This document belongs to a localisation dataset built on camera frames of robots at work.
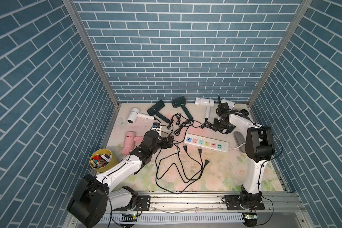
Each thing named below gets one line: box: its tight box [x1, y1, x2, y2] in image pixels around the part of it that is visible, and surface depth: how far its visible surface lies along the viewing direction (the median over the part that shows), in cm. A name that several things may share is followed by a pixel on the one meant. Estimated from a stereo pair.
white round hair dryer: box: [126, 107, 155, 124], surface depth 110 cm
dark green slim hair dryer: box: [146, 99, 171, 124], surface depth 113 cm
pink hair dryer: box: [122, 131, 144, 155], surface depth 95 cm
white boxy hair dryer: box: [194, 97, 215, 119], surface depth 118 cm
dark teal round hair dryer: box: [239, 109, 249, 117], surface depth 104 cm
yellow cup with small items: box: [89, 148, 119, 174], surface depth 78 cm
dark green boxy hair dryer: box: [171, 95, 194, 122], surface depth 118 cm
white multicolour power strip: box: [183, 133, 229, 153], surface depth 96 cm
